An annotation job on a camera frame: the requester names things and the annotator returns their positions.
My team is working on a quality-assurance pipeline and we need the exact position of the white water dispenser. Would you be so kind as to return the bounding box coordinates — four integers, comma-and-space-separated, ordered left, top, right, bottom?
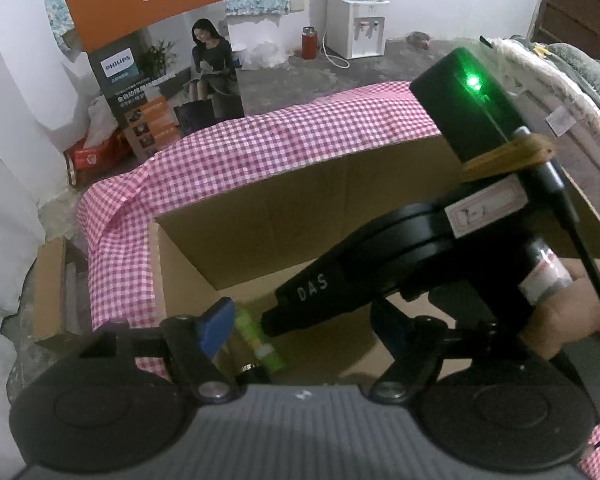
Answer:
327, 0, 388, 59

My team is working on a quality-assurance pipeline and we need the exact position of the black cable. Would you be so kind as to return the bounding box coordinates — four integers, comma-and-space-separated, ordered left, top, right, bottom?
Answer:
540, 160, 600, 346

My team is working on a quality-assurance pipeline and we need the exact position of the small wooden stool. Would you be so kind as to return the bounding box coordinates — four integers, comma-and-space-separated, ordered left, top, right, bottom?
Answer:
34, 236, 88, 343

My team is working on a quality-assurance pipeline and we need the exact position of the red thermos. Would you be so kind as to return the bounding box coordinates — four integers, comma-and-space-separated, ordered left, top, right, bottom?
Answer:
301, 26, 320, 59

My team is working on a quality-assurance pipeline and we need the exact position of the white hose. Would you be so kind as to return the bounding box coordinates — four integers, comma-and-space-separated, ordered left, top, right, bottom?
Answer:
321, 30, 351, 68

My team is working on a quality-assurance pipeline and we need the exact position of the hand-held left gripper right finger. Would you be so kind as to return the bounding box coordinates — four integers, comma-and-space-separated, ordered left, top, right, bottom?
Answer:
370, 300, 571, 403

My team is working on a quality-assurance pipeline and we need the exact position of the white quilted mattress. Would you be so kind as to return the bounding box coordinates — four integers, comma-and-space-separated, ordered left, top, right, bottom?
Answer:
455, 35, 600, 246

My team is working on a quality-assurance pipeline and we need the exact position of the white plastic bag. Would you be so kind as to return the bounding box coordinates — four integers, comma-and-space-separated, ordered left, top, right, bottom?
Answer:
242, 40, 291, 70
85, 97, 118, 148

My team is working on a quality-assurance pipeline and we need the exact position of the pink checkered cloth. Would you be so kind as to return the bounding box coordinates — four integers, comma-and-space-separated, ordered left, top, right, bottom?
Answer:
77, 80, 600, 480

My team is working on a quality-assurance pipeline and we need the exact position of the person's right hand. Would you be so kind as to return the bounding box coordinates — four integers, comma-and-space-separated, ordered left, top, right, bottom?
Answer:
522, 259, 600, 361

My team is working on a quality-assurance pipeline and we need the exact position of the white curtain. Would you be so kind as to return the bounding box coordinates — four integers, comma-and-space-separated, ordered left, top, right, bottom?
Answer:
0, 0, 98, 316

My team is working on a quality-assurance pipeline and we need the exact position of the brown cardboard box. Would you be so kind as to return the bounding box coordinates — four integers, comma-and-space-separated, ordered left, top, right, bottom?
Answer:
150, 132, 600, 391

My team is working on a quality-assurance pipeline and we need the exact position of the green glue stick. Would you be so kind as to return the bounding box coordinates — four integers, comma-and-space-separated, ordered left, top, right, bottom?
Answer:
235, 309, 285, 373

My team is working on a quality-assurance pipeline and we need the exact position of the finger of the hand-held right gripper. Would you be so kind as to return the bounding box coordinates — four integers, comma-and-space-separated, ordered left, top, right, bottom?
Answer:
260, 296, 377, 340

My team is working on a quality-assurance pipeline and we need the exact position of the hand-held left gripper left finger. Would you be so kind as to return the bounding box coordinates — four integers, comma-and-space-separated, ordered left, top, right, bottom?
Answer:
80, 296, 241, 406

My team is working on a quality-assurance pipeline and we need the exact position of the grey blanket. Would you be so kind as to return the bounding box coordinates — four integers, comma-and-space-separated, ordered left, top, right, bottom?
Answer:
545, 42, 600, 131

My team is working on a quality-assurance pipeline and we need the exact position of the tall printed carton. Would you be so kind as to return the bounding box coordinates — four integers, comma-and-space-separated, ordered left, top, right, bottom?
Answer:
65, 0, 246, 161

